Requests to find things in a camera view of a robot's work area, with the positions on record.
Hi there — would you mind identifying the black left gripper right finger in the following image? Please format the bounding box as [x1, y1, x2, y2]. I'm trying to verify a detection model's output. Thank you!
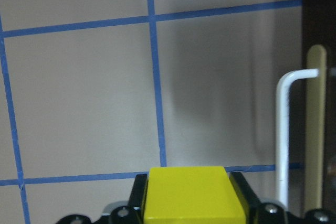
[229, 172, 261, 224]

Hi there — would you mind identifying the dark wooden drawer cabinet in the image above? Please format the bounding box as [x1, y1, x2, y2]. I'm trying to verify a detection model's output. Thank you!
[301, 0, 335, 214]

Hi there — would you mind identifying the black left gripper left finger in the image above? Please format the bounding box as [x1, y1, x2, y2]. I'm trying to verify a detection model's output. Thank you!
[128, 174, 148, 223]

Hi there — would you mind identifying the yellow block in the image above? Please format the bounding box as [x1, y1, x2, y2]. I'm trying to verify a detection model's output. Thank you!
[143, 166, 247, 223]

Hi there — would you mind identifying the white drawer handle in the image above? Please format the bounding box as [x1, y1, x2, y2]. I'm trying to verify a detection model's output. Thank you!
[275, 68, 319, 209]

